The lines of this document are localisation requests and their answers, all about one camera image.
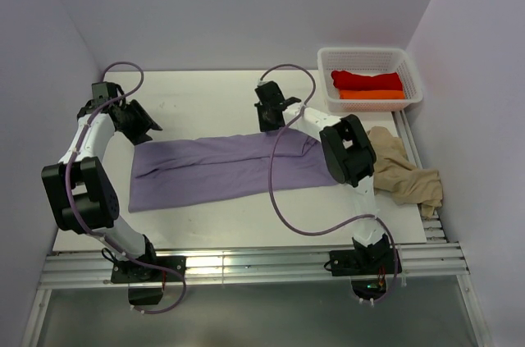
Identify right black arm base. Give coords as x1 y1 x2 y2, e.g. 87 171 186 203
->
323 249 403 280

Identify aluminium frame rails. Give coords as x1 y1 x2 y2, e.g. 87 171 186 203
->
20 68 493 347

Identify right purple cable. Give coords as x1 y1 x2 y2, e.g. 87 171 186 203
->
258 63 399 303

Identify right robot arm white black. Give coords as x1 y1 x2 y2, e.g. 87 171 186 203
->
255 80 398 273

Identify beige t shirt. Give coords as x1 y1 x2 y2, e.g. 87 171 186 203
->
367 126 443 218

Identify rolled red t shirt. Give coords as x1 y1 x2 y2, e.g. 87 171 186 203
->
331 71 403 90

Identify lilac t shirt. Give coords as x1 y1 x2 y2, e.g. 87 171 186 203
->
128 129 335 212

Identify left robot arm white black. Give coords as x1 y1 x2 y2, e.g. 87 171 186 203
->
41 81 161 281

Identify white plastic basket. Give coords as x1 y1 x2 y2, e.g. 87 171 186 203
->
317 47 423 112

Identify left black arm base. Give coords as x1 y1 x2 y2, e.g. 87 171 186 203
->
111 255 186 307

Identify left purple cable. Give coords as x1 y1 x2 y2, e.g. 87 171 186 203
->
65 61 188 315

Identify rolled orange t shirt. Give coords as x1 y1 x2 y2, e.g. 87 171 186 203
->
339 89 405 100

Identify purple cable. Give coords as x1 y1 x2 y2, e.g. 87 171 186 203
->
258 63 399 303
65 61 188 315

